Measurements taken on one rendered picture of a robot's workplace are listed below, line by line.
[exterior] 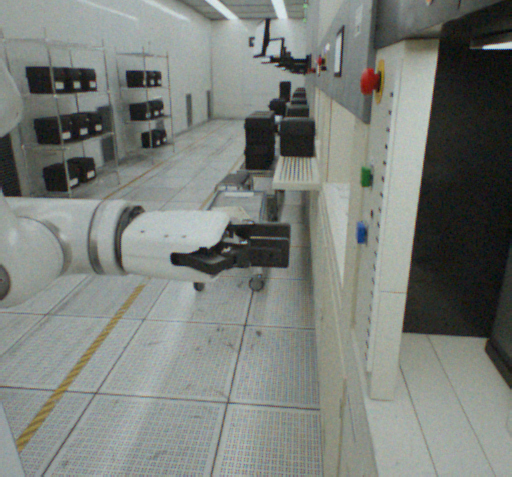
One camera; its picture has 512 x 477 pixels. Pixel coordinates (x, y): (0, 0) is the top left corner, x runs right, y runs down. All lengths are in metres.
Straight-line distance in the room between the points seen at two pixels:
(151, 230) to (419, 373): 0.56
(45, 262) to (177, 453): 1.48
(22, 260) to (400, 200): 0.45
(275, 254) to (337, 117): 1.71
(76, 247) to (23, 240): 0.06
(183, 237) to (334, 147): 1.75
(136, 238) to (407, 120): 0.36
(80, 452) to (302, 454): 0.84
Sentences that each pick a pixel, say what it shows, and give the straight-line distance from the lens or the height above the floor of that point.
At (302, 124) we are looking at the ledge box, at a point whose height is 1.04.
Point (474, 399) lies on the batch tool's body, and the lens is 0.81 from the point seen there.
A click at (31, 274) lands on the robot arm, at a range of 0.43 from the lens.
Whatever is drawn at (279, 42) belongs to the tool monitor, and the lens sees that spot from 5.12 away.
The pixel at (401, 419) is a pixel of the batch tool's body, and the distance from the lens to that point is 0.74.
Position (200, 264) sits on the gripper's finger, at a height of 1.19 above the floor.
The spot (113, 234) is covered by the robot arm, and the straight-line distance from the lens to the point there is 0.45.
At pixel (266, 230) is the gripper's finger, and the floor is 1.20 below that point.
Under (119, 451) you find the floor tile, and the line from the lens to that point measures 1.91.
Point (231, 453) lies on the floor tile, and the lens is 1.83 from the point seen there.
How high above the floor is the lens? 1.36
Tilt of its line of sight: 19 degrees down
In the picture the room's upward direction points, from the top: straight up
